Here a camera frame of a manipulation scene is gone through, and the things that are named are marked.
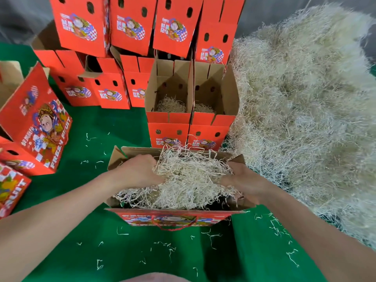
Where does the person's left hand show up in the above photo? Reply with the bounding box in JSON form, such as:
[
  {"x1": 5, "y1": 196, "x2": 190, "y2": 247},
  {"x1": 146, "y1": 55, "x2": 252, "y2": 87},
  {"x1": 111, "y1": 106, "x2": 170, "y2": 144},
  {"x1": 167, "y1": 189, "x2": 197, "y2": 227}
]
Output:
[{"x1": 108, "y1": 154, "x2": 168, "y2": 192}]

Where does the person's right hand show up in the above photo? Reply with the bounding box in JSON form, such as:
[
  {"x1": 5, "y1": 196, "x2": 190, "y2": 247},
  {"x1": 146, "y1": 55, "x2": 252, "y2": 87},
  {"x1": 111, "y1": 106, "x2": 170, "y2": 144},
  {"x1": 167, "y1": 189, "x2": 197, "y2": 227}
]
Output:
[{"x1": 213, "y1": 161, "x2": 277, "y2": 207}]

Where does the red cardboard box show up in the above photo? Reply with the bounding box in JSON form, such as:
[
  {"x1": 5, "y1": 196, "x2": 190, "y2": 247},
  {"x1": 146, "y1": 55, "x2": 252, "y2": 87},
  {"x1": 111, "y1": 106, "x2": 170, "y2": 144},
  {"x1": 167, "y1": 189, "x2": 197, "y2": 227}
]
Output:
[
  {"x1": 32, "y1": 20, "x2": 101, "y2": 108},
  {"x1": 120, "y1": 54, "x2": 156, "y2": 108},
  {"x1": 79, "y1": 56, "x2": 132, "y2": 111},
  {"x1": 153, "y1": 0, "x2": 204, "y2": 60},
  {"x1": 187, "y1": 60, "x2": 241, "y2": 152},
  {"x1": 105, "y1": 145, "x2": 257, "y2": 232},
  {"x1": 145, "y1": 58, "x2": 195, "y2": 150},
  {"x1": 194, "y1": 0, "x2": 247, "y2": 66},
  {"x1": 48, "y1": 0, "x2": 112, "y2": 59},
  {"x1": 109, "y1": 0, "x2": 158, "y2": 57}
]

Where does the pile of wood wool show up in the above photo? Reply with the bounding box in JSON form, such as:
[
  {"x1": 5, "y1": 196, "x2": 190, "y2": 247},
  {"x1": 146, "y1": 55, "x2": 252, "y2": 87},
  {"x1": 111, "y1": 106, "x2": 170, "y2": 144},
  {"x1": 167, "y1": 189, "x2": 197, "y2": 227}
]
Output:
[{"x1": 225, "y1": 3, "x2": 376, "y2": 247}]

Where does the group of red boxes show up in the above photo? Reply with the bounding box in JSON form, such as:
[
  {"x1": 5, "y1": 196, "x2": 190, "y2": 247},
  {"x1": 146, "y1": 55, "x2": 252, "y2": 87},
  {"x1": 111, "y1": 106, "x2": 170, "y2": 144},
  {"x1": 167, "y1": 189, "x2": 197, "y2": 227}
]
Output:
[{"x1": 0, "y1": 60, "x2": 74, "y2": 220}]

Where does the person's right forearm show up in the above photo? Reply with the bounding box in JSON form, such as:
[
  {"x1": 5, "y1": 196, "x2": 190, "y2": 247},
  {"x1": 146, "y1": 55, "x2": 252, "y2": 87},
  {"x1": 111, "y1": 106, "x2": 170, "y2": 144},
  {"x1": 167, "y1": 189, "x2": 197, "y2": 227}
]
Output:
[{"x1": 261, "y1": 186, "x2": 376, "y2": 282}]

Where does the person's left forearm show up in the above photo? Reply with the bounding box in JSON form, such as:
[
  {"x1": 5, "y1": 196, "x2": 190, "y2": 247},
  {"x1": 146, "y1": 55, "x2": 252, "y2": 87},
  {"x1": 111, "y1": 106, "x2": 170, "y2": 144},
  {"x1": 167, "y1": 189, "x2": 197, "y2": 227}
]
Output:
[{"x1": 0, "y1": 172, "x2": 124, "y2": 282}]

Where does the person's pink clothing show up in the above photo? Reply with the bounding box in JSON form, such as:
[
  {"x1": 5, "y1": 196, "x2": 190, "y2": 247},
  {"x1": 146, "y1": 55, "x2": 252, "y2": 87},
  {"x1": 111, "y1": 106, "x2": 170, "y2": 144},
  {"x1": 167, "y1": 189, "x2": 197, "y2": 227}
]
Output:
[{"x1": 119, "y1": 272, "x2": 192, "y2": 282}]

